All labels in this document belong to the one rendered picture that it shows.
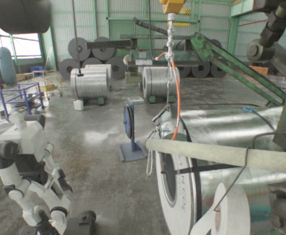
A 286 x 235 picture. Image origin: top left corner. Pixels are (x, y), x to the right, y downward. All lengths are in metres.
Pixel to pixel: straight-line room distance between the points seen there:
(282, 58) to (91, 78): 5.86
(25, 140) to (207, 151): 1.04
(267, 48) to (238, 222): 0.33
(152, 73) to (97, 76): 1.97
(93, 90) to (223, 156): 5.85
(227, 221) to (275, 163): 0.14
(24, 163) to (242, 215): 1.19
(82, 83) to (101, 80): 0.67
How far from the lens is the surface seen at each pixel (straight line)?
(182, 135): 0.91
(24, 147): 1.19
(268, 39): 0.37
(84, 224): 2.02
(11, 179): 1.19
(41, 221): 1.43
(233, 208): 0.38
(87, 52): 12.36
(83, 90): 6.13
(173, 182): 1.83
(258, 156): 0.33
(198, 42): 1.86
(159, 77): 6.10
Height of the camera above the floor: 1.80
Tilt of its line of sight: 22 degrees down
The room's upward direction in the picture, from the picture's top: straight up
